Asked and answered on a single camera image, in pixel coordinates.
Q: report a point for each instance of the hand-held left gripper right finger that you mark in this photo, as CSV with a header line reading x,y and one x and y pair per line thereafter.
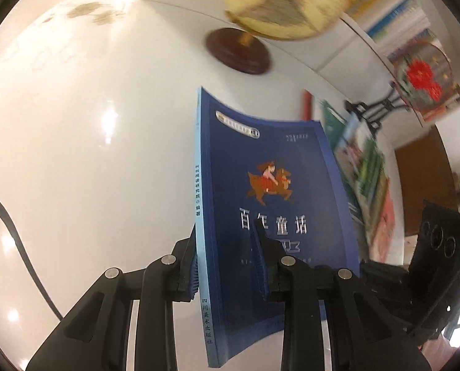
x,y
259,266

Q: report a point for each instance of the person's right forearm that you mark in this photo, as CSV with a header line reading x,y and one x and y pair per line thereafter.
x,y
442,357

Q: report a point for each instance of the red fairy tale book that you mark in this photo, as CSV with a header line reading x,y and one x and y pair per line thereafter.
x,y
306,105

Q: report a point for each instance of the row of pale shelf books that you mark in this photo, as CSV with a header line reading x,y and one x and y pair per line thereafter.
x,y
403,23

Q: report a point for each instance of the blue fairy tale book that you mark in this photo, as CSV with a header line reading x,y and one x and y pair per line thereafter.
x,y
272,185

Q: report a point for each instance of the round embroidered red flower fan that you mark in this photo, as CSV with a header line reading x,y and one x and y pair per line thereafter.
x,y
421,81

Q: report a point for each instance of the hedgehog grass cover book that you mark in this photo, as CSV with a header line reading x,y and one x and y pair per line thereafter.
x,y
374,174

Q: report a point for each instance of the black carved fan stand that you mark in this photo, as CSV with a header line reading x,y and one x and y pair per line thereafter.
x,y
369,110

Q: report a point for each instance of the green tulip cover book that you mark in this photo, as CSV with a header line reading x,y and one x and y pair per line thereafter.
x,y
332,121

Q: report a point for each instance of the brown wooden panel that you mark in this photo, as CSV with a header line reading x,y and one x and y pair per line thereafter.
x,y
423,185

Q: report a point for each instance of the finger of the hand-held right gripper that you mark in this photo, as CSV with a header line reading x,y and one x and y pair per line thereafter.
x,y
384,282

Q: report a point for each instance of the small photo cover book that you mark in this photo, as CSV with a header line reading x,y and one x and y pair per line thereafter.
x,y
351,135

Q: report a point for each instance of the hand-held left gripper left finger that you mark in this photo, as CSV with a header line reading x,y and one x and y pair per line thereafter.
x,y
193,278

